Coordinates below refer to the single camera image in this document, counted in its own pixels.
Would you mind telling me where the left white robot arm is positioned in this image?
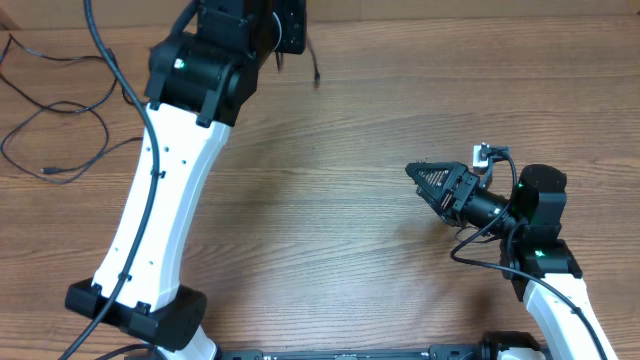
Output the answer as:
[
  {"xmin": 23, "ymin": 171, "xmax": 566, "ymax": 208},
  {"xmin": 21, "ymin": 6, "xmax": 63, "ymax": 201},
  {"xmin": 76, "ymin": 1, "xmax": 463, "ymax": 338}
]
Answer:
[{"xmin": 65, "ymin": 0, "xmax": 307, "ymax": 359}]

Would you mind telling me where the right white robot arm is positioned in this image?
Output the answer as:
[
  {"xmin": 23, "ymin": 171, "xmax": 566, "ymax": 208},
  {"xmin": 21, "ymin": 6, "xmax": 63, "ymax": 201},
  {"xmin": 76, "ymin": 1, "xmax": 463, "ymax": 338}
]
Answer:
[{"xmin": 405, "ymin": 162, "xmax": 616, "ymax": 359}]

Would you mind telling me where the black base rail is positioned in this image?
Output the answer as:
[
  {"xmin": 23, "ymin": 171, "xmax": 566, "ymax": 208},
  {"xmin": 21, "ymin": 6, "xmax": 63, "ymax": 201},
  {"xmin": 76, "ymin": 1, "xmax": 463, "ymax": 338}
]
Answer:
[{"xmin": 215, "ymin": 344, "xmax": 483, "ymax": 360}]

